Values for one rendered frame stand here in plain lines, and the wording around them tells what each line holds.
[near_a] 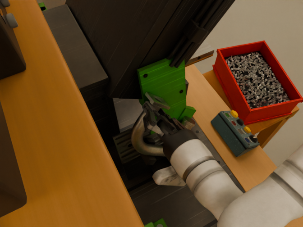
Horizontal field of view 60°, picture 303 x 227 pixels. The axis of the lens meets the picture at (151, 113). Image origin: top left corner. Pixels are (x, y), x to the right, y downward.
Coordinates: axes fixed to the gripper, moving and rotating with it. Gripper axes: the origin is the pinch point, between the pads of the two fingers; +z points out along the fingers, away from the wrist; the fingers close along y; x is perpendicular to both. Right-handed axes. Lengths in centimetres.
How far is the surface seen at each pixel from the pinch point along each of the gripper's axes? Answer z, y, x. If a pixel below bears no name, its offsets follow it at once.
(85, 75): 10.9, 13.5, 2.3
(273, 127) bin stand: 9, -79, -7
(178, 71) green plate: 3.1, -2.3, -10.0
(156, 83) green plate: 3.1, 1.4, -5.1
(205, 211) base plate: -13.9, -28.0, 18.9
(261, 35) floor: 119, -179, -53
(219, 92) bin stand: 26, -52, -6
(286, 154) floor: 21, -154, 9
